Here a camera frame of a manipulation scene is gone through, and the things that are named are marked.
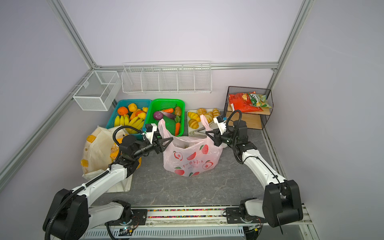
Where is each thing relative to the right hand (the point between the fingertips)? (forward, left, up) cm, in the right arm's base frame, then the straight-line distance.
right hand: (207, 133), depth 79 cm
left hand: (-4, +19, +2) cm, 20 cm away
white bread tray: (+19, +12, -21) cm, 31 cm away
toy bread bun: (+35, +3, -18) cm, 40 cm away
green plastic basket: (+40, +37, -16) cm, 57 cm away
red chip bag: (+28, -25, -2) cm, 37 cm away
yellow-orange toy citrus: (+34, +55, -13) cm, 66 cm away
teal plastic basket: (+39, +51, -14) cm, 66 cm away
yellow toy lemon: (+27, +46, -14) cm, 55 cm away
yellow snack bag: (-4, +54, -11) cm, 55 cm away
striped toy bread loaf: (+31, +9, -19) cm, 38 cm away
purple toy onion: (+29, +35, -16) cm, 48 cm away
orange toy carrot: (+20, +20, -19) cm, 34 cm away
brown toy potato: (+34, +21, -17) cm, 44 cm away
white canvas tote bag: (-9, +61, -9) cm, 62 cm away
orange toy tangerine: (+29, +61, -12) cm, 68 cm away
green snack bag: (+27, -35, -1) cm, 44 cm away
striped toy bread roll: (+22, +9, -19) cm, 31 cm away
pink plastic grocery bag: (-8, +8, -10) cm, 15 cm away
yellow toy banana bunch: (+21, +50, -15) cm, 56 cm away
